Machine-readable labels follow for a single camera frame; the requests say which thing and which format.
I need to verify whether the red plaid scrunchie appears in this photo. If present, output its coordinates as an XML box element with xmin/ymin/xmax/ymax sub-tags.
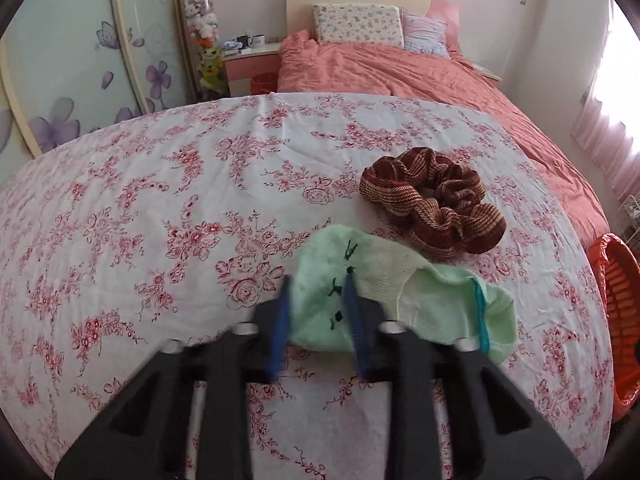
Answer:
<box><xmin>359</xmin><ymin>148</ymin><xmax>506</xmax><ymax>260</ymax></box>

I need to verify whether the mint green sock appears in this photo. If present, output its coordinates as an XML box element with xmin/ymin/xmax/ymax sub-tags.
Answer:
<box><xmin>290</xmin><ymin>224</ymin><xmax>518</xmax><ymax>364</ymax></box>

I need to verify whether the pink bedside table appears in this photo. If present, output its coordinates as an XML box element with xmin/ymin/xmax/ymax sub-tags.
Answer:
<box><xmin>224</xmin><ymin>42</ymin><xmax>281</xmax><ymax>98</ymax></box>

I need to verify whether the white mug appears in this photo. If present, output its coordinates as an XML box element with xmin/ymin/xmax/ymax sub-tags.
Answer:
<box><xmin>248</xmin><ymin>35</ymin><xmax>266</xmax><ymax>49</ymax></box>

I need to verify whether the plush toy display tube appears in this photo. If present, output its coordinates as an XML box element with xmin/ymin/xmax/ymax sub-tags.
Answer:
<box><xmin>180</xmin><ymin>0</ymin><xmax>228</xmax><ymax>101</ymax></box>

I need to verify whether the beige wooden headboard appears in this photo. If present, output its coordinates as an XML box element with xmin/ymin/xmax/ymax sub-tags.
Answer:
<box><xmin>284</xmin><ymin>0</ymin><xmax>461</xmax><ymax>53</ymax></box>

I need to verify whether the floral cream pillow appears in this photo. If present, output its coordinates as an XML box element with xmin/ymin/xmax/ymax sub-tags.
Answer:
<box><xmin>312</xmin><ymin>3</ymin><xmax>405</xmax><ymax>49</ymax></box>

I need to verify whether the salmon pink duvet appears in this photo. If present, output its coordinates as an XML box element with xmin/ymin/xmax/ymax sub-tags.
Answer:
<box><xmin>278</xmin><ymin>30</ymin><xmax>611</xmax><ymax>247</ymax></box>

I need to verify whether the red bin under nightstand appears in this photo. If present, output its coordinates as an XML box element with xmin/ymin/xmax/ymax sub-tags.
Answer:
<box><xmin>250</xmin><ymin>73</ymin><xmax>279</xmax><ymax>96</ymax></box>

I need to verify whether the floral sliding wardrobe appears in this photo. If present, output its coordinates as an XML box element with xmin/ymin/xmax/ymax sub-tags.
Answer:
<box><xmin>1</xmin><ymin>0</ymin><xmax>194</xmax><ymax>180</ymax></box>

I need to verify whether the pink window curtain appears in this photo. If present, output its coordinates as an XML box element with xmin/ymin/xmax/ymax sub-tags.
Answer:
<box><xmin>572</xmin><ymin>0</ymin><xmax>640</xmax><ymax>200</ymax></box>

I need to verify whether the orange laundry basket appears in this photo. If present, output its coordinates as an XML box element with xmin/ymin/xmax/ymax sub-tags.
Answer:
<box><xmin>588</xmin><ymin>233</ymin><xmax>640</xmax><ymax>420</ymax></box>

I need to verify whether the floral pink tablecloth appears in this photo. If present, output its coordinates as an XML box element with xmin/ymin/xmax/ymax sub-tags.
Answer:
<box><xmin>1</xmin><ymin>93</ymin><xmax>613</xmax><ymax>474</ymax></box>

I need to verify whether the striped pink pillow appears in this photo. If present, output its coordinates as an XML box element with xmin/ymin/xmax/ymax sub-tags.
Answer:
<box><xmin>401</xmin><ymin>9</ymin><xmax>450</xmax><ymax>58</ymax></box>

